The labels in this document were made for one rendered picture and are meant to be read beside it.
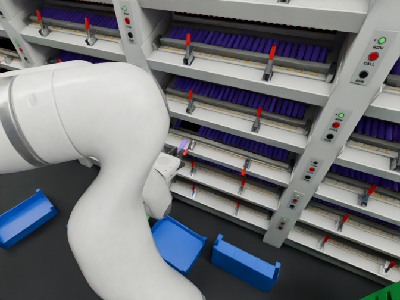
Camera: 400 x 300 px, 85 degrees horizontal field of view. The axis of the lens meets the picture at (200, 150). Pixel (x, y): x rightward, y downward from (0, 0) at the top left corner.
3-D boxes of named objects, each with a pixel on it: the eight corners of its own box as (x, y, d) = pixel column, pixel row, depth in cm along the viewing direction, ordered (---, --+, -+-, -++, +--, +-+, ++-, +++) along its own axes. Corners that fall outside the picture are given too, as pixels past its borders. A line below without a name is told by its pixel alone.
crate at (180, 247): (206, 243, 124) (206, 237, 118) (186, 277, 112) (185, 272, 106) (165, 217, 136) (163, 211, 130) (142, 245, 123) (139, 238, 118)
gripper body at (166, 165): (164, 175, 69) (181, 156, 77) (138, 165, 72) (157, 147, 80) (165, 191, 73) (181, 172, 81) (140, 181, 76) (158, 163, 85)
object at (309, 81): (324, 106, 64) (344, 71, 52) (150, 68, 82) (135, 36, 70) (336, 58, 71) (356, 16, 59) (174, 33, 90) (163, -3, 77)
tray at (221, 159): (286, 187, 92) (291, 180, 83) (162, 145, 110) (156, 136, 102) (298, 147, 99) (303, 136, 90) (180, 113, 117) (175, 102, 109)
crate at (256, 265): (266, 293, 107) (271, 277, 112) (276, 281, 93) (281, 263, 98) (211, 263, 117) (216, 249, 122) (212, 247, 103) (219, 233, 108)
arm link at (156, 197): (165, 134, 46) (177, 203, 69) (106, 113, 51) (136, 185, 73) (140, 165, 40) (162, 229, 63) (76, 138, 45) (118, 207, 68)
